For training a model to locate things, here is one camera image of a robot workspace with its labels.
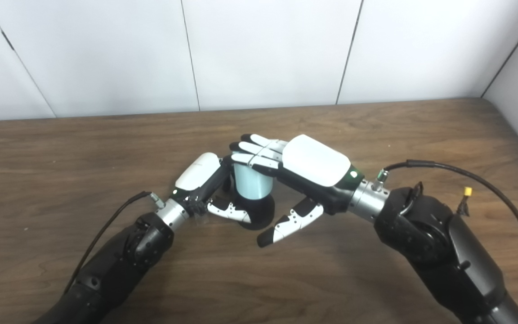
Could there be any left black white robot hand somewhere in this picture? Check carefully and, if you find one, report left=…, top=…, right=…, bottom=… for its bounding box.
left=171, top=152, right=252, bottom=225

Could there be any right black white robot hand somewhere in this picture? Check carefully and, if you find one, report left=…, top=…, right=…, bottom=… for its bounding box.
left=229, top=133, right=364, bottom=248

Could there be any light-blue hose piece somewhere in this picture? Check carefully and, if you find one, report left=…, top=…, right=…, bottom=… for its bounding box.
left=233, top=163, right=274, bottom=200

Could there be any black flared nozzle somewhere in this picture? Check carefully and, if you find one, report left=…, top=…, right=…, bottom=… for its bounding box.
left=222, top=179, right=276, bottom=231

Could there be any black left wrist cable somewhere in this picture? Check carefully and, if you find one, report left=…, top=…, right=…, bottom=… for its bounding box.
left=63, top=191, right=165, bottom=296

